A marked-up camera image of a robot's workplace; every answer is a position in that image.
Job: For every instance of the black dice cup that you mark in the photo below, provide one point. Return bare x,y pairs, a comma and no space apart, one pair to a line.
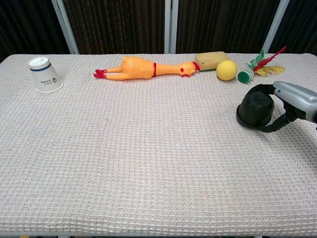
256,109

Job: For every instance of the yellow rubber chicken toy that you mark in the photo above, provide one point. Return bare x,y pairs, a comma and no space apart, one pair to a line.
138,69

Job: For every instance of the feather shuttlecock with green base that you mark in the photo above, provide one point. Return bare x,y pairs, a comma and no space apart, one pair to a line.
245,76

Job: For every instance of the dark ribbed partition panel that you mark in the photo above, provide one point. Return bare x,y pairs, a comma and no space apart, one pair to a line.
116,24
27,24
223,24
302,24

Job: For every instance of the yellow sponge block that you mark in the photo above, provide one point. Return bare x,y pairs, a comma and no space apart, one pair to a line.
208,60

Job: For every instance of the black round dice tray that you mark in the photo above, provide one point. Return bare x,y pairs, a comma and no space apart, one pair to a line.
244,124

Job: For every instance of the white paper cup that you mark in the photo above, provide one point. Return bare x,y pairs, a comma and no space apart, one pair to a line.
45,77

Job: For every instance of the beige waffle weave tablecloth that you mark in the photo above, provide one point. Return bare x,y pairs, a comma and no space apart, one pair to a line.
148,153

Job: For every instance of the grey metal partition post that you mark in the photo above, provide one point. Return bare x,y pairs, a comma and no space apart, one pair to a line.
171,26
65,27
275,26

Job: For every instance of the yellow ball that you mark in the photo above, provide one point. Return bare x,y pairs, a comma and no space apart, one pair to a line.
226,70

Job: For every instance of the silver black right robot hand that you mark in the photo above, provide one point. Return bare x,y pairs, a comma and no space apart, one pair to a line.
297,99

